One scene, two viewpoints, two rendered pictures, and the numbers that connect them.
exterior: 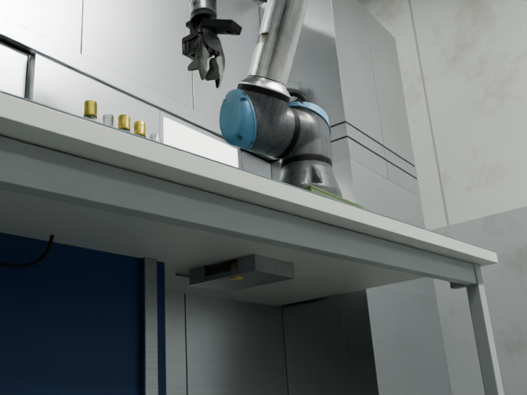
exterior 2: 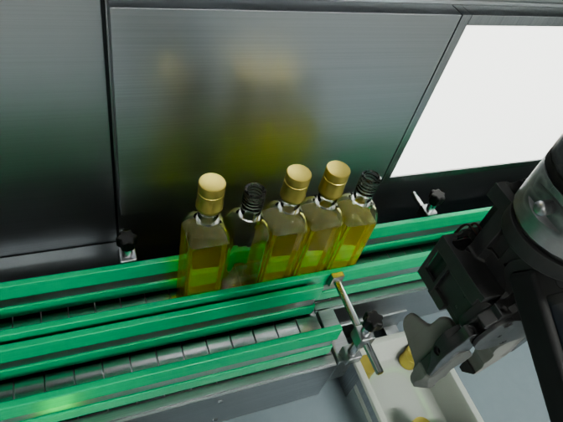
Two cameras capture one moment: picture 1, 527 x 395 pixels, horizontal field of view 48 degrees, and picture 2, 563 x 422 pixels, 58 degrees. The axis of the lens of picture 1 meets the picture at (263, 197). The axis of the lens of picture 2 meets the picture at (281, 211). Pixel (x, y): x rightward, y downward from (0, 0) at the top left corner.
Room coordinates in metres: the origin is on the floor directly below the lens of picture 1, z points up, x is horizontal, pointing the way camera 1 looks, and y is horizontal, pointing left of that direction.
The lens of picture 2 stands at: (1.07, 0.20, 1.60)
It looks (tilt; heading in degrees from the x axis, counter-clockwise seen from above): 47 degrees down; 23
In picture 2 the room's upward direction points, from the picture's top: 17 degrees clockwise
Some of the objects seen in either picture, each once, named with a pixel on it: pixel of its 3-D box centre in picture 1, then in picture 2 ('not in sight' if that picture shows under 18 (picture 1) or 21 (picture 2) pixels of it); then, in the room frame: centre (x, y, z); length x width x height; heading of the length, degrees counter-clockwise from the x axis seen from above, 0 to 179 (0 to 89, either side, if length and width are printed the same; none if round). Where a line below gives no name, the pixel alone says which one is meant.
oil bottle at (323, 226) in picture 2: not in sight; (307, 246); (1.57, 0.35, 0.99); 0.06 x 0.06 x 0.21; 56
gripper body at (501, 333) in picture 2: (202, 37); (507, 270); (1.39, 0.14, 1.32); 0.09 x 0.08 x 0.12; 55
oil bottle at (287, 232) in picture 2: not in sight; (274, 252); (1.52, 0.38, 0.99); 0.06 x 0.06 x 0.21; 55
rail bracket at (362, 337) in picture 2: not in sight; (354, 324); (1.52, 0.22, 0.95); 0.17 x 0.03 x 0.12; 55
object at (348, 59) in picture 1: (339, 102); not in sight; (2.55, -0.40, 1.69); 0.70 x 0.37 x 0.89; 145
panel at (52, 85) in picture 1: (153, 156); (400, 107); (1.79, 0.35, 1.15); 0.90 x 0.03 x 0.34; 145
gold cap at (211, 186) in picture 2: (90, 110); (210, 194); (1.42, 0.45, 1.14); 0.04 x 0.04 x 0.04
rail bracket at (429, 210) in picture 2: not in sight; (419, 209); (1.84, 0.24, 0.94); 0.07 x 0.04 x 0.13; 55
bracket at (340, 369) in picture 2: not in sight; (331, 343); (1.53, 0.24, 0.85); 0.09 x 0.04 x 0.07; 55
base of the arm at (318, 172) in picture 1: (307, 185); not in sight; (1.24, -0.10, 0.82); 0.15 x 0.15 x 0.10
